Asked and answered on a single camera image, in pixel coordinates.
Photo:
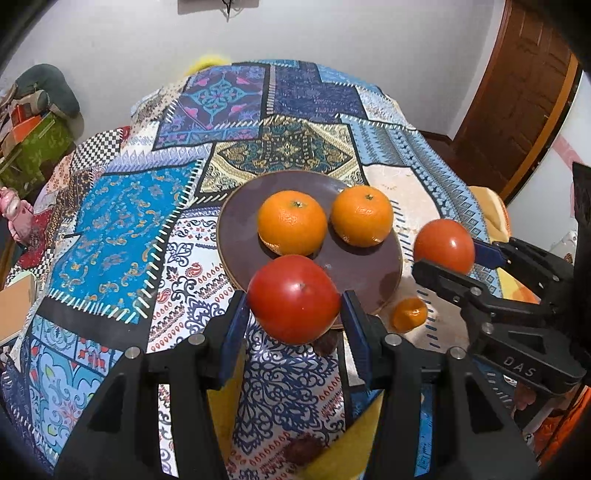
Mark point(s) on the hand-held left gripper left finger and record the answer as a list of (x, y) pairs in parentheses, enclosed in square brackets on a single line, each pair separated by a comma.
[(233, 330)]

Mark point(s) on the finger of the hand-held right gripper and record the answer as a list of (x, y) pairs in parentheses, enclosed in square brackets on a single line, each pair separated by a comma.
[(489, 254), (438, 277)]

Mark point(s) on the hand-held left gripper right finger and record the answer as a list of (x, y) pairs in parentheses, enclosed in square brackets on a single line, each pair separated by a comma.
[(354, 318)]

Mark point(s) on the small red tomato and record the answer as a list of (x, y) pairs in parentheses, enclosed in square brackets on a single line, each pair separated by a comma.
[(443, 244)]

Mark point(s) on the brown round plate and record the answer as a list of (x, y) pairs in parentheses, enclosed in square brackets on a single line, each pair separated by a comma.
[(364, 267)]

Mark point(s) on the large red tomato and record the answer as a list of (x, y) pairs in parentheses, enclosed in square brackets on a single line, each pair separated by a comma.
[(293, 297)]

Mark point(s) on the dark brown date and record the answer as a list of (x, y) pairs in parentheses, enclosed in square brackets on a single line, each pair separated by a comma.
[(302, 450), (325, 344)]

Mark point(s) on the white panel with pink print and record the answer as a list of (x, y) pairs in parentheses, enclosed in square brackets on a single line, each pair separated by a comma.
[(549, 184)]

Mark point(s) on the small orange mandarin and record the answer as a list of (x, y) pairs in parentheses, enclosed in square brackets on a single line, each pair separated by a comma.
[(408, 314)]

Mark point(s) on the large orange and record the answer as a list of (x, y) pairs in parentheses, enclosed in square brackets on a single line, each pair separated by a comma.
[(362, 214), (292, 221)]

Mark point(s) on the brown wooden door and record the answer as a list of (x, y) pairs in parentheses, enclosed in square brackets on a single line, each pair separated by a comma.
[(517, 92)]

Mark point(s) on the patchwork printed tablecloth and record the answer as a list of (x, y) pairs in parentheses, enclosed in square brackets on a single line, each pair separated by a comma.
[(129, 230)]

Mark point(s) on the brown cardboard box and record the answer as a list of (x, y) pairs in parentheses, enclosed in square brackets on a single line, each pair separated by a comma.
[(16, 307)]

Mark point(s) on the pink plush toy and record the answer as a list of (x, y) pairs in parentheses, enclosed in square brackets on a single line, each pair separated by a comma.
[(16, 214)]

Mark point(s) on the green printed box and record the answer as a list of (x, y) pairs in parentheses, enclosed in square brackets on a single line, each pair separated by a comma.
[(32, 147)]

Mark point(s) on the grey green cushion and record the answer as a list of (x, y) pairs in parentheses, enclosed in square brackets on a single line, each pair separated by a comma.
[(51, 87)]

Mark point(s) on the black wall fixture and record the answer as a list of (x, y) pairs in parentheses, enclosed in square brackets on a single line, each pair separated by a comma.
[(217, 5)]

